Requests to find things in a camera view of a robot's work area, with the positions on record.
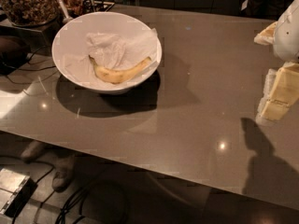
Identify white utensil handle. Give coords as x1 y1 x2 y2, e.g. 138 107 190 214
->
57 0 73 24

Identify dark round object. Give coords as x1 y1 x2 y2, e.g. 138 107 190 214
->
0 35 31 75

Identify white bowl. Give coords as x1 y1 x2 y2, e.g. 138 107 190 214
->
51 12 162 94

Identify black floor cables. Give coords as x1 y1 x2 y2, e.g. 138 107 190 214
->
12 166 129 224

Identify yellow banana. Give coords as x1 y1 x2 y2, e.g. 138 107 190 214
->
89 57 151 84

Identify grey slipper right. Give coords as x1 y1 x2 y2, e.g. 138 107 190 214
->
52 155 75 192

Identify thin black table cable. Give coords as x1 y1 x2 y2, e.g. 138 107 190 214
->
6 45 59 86

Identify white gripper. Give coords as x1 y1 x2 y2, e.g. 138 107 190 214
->
254 0 299 121

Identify black wire rack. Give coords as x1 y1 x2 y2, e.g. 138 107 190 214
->
83 0 114 14

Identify grey slipper left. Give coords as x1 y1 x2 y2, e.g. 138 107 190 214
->
21 140 47 163

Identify white paper napkin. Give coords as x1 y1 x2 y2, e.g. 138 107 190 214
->
63 29 157 85

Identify metal box on floor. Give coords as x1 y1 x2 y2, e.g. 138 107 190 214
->
0 168 37 217

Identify grey slipper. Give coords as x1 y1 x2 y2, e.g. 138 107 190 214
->
21 140 47 163
52 155 75 192

